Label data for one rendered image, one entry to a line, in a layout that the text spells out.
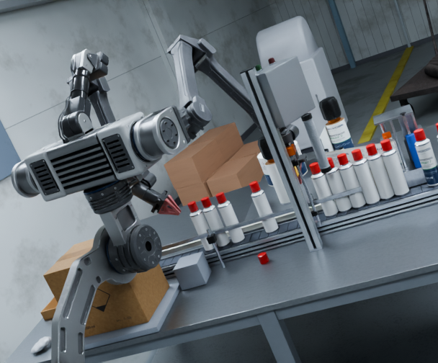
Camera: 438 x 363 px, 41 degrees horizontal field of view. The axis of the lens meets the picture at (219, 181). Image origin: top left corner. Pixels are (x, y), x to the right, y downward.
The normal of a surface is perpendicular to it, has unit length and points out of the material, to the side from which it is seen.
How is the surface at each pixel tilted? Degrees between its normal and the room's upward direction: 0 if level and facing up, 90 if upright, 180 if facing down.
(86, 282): 90
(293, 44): 71
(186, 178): 90
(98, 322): 90
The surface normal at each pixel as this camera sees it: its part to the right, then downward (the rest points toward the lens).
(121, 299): -0.22, 0.35
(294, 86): 0.62, -0.04
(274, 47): -0.41, 0.07
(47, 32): 0.85, -0.22
